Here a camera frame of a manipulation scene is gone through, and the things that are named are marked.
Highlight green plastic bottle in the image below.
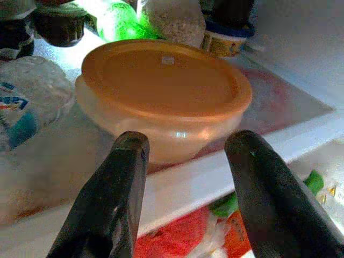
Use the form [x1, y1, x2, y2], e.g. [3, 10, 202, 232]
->
[95, 0, 152, 42]

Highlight orange lid round food container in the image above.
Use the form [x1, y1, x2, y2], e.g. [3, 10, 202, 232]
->
[75, 39, 253, 166]

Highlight white open fridge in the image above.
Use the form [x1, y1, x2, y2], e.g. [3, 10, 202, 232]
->
[0, 0, 344, 258]

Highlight dark lidded jar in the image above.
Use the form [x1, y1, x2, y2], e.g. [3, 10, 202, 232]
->
[31, 2, 87, 48]

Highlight orange red snack packs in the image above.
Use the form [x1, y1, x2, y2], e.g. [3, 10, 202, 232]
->
[133, 206, 252, 258]

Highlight frosted white food bag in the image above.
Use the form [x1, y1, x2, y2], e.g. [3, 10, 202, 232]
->
[139, 0, 207, 49]

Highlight blue label clear water bottle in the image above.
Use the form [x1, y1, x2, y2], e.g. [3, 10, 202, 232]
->
[0, 55, 75, 152]

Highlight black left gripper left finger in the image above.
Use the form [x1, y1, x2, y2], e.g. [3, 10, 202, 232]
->
[47, 131, 150, 258]

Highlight green snack pack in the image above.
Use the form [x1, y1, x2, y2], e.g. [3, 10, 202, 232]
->
[209, 170, 325, 219]

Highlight white edged glass fridge shelf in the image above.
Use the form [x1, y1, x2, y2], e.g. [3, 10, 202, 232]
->
[0, 34, 344, 258]

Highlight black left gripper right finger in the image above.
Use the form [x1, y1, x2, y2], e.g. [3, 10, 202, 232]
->
[225, 130, 344, 258]

